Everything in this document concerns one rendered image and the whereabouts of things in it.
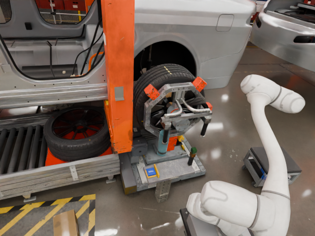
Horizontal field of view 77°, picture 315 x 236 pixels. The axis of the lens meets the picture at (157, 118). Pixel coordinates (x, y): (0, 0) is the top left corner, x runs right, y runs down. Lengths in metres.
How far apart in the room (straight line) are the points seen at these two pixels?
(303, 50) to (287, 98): 2.75
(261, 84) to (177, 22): 1.08
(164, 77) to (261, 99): 0.79
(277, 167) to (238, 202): 0.24
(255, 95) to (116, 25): 0.80
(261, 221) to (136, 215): 1.37
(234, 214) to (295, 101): 0.57
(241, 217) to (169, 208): 1.32
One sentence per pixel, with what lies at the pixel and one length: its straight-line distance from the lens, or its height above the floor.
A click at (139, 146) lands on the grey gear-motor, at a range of 2.01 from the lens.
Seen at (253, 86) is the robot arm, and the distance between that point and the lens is 1.04.
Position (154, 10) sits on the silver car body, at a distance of 1.80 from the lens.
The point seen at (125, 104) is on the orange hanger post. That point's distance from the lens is 1.44.
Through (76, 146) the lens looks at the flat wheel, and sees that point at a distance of 1.93.
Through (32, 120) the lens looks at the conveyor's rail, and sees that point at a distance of 2.64.
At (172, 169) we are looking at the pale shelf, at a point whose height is 0.45.
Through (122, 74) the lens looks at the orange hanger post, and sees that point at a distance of 1.32.
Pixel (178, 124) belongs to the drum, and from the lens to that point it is 1.57.
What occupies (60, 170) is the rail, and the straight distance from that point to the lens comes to 2.00.
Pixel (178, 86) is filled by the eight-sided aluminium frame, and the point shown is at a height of 1.12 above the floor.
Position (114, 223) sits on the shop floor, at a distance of 2.03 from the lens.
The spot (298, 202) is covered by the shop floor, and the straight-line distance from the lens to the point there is 2.72.
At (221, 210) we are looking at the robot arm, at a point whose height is 1.16.
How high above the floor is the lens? 1.86
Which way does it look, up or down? 38 degrees down
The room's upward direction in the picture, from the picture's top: 7 degrees clockwise
